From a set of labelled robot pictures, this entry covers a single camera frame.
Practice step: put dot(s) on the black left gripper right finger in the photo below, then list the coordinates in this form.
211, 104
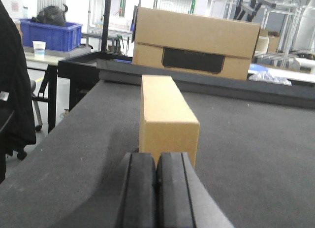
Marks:
182, 199

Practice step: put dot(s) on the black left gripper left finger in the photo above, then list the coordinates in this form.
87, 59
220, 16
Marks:
138, 206

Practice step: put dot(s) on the small brown cardboard package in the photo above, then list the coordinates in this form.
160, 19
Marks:
167, 123

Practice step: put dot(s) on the large cardboard box black window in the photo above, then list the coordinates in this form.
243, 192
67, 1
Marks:
192, 43

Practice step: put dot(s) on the black jacket on chair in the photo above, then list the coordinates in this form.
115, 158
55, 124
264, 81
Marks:
14, 79

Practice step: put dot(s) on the black side table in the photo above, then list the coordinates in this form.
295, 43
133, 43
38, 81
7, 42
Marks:
82, 72

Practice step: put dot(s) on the clear plastic bag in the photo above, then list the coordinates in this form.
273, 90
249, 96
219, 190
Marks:
264, 76

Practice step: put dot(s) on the blue plastic bin with bag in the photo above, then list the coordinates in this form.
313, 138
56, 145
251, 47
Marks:
57, 38

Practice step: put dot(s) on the white paper cup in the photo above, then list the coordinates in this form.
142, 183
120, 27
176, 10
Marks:
39, 48

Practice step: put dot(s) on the black bag in bin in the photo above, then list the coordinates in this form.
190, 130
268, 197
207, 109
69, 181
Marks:
52, 15

